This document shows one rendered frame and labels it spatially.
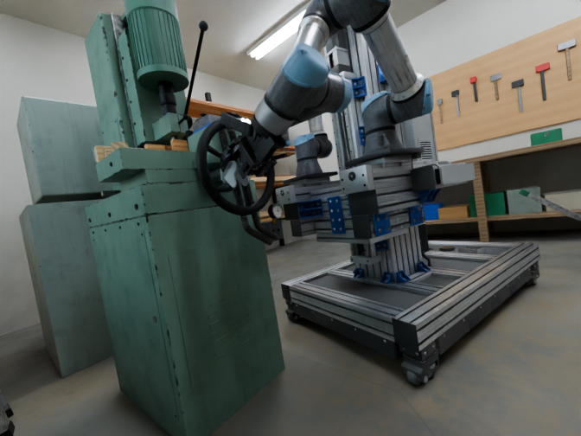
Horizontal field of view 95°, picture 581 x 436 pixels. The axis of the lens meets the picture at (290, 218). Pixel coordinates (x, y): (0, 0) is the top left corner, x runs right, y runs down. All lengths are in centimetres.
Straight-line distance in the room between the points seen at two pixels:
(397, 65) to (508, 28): 307
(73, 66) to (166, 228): 300
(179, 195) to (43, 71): 286
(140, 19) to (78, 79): 250
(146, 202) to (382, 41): 83
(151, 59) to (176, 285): 76
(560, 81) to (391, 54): 297
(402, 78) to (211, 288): 93
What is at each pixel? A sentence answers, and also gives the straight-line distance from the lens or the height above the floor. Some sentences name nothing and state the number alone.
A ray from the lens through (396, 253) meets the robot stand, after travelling 142.
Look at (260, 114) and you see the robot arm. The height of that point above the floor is 85.
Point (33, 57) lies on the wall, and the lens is 368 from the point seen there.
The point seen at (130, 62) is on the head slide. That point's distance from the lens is 130.
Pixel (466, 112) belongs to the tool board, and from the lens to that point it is 385.
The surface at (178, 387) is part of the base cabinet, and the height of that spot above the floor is 20.
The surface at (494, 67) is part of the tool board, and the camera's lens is 392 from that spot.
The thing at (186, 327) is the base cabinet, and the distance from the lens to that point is 93.
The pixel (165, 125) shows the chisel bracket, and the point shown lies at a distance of 112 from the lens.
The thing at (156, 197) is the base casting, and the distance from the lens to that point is 87.
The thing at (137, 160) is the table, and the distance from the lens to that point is 87.
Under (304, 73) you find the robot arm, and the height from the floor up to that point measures 89.
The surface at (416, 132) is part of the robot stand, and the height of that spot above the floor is 94.
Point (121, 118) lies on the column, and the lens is 129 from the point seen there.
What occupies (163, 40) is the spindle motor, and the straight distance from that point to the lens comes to 119.
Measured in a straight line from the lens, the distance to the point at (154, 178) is 88.
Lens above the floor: 68
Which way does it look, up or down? 3 degrees down
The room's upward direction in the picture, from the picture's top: 9 degrees counter-clockwise
